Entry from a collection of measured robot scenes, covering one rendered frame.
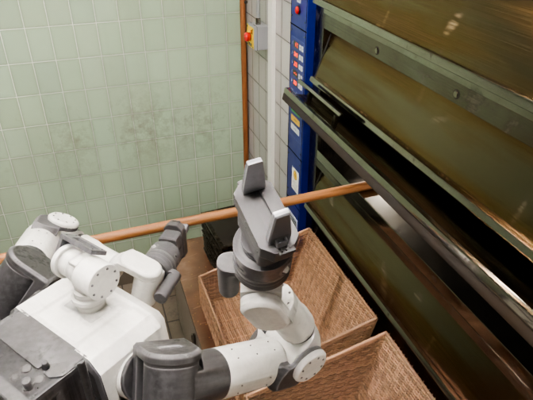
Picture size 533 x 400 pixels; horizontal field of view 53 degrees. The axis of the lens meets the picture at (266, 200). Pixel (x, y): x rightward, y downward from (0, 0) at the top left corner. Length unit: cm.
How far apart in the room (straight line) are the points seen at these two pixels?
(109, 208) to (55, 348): 205
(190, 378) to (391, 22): 100
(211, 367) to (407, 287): 84
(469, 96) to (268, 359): 70
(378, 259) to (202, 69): 144
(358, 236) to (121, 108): 142
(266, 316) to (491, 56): 68
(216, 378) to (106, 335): 20
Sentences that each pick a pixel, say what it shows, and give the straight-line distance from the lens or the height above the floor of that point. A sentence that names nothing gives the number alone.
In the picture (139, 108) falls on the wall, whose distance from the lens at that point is 275.
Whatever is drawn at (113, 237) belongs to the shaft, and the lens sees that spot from 156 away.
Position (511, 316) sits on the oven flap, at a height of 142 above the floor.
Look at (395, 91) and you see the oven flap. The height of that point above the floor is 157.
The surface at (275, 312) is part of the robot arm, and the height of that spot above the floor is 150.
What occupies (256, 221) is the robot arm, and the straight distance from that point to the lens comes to 69.
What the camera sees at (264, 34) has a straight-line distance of 240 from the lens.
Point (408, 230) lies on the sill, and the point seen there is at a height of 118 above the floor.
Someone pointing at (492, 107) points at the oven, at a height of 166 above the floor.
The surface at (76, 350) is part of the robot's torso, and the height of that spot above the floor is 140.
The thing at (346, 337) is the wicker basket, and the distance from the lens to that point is 178.
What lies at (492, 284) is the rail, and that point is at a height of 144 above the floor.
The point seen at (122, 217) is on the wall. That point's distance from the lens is 302.
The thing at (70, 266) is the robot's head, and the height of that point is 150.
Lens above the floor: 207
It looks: 32 degrees down
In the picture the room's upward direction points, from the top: straight up
